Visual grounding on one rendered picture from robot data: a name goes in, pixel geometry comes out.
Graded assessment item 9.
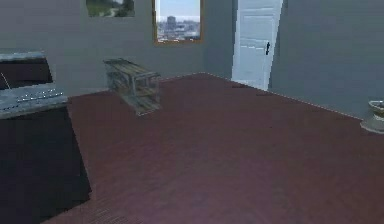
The wood framed window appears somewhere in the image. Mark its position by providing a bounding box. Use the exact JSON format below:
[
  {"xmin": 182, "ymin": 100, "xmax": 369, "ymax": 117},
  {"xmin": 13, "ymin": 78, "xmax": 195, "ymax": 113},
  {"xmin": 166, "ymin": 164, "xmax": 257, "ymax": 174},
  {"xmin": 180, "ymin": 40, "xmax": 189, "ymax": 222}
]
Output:
[{"xmin": 152, "ymin": 0, "xmax": 205, "ymax": 46}]

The dark cabinet with grey top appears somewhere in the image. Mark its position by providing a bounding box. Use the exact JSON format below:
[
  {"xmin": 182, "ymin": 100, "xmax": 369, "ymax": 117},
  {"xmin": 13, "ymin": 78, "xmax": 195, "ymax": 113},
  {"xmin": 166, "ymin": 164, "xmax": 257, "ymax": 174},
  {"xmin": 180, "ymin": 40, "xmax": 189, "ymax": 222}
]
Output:
[{"xmin": 0, "ymin": 49, "xmax": 93, "ymax": 224}]

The green landscape wall picture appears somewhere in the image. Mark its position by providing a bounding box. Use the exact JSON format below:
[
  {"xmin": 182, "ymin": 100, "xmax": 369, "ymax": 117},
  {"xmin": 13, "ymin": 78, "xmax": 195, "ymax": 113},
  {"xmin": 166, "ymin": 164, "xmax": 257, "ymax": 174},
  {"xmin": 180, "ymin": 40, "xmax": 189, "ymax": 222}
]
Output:
[{"xmin": 85, "ymin": 0, "xmax": 136, "ymax": 18}]

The white room door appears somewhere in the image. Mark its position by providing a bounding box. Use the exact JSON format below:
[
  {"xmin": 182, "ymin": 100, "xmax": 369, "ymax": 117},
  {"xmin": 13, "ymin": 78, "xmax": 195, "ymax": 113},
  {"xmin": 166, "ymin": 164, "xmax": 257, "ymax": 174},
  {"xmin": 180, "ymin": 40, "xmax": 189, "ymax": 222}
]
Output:
[{"xmin": 231, "ymin": 0, "xmax": 284, "ymax": 92}]

